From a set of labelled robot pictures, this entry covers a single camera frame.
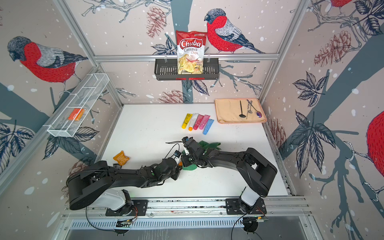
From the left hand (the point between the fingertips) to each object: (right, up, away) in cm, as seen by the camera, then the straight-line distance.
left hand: (183, 165), depth 87 cm
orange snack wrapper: (-39, +3, +3) cm, 39 cm away
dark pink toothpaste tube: (+9, +25, +20) cm, 33 cm away
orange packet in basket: (-48, +30, -18) cm, 60 cm away
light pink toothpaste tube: (+13, +25, +20) cm, 35 cm away
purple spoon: (+57, +31, +27) cm, 70 cm away
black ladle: (+43, +30, +25) cm, 58 cm away
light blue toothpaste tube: (+16, +22, +18) cm, 33 cm away
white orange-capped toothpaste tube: (+5, +26, +22) cm, 35 cm away
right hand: (-1, +4, -1) cm, 4 cm away
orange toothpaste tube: (0, +4, -10) cm, 11 cm away
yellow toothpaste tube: (+2, +28, +24) cm, 37 cm away
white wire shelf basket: (-55, +27, -15) cm, 63 cm away
